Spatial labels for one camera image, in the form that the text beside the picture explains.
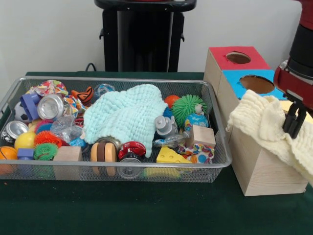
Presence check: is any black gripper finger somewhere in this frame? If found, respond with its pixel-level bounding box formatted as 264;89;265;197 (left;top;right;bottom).
283;100;296;134
290;103;308;139

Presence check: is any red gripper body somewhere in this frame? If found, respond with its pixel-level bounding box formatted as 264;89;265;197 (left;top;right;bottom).
273;60;313;111

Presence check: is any cream muslin cloth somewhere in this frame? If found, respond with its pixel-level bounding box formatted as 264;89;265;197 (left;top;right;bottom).
226;90;313;187

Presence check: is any green spiky ball with eyes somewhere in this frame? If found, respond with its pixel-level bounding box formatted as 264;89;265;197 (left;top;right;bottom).
172;94;209;128

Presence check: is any wooden box with three holes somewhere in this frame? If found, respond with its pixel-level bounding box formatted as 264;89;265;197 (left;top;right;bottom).
204;47;313;197

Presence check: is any clear mesh bin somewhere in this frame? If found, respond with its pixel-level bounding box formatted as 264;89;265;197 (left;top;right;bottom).
0;75;232;183

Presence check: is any plain wooden block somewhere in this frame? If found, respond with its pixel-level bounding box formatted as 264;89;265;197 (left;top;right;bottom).
185;124;216;148

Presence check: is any blue globe ball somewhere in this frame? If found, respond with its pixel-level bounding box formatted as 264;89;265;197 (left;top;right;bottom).
184;113;210;134

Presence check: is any red ball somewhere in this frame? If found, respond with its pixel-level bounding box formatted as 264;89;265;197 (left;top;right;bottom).
164;95;180;108

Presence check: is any yellow cheese wedge toy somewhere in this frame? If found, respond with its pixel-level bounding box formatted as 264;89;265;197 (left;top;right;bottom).
156;146;194;165

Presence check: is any mint green muslin cloth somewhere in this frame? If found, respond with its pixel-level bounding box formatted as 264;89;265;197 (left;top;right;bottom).
83;84;169;158

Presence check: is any dark green tablecloth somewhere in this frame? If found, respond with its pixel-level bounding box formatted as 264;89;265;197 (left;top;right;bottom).
0;71;313;235

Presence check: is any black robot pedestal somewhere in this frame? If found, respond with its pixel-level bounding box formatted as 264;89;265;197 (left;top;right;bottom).
94;0;199;73

